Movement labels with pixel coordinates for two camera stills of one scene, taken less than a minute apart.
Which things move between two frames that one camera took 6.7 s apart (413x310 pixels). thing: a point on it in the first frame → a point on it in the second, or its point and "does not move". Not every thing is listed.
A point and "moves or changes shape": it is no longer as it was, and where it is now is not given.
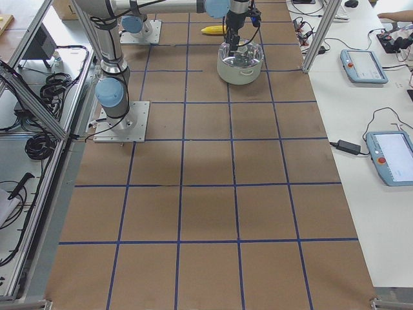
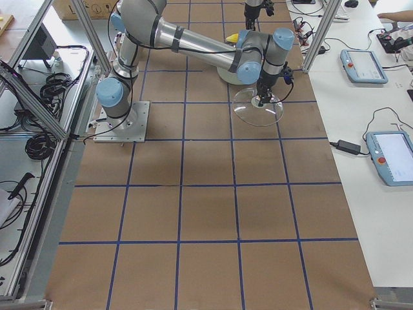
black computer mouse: (353, 4) does not move
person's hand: (402, 16) does not move
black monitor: (42, 46) does not move
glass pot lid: (248, 53) moves or changes shape
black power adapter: (352, 148) does not move
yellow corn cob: (214, 30) moves or changes shape
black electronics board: (391, 44) does not move
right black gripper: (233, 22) → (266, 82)
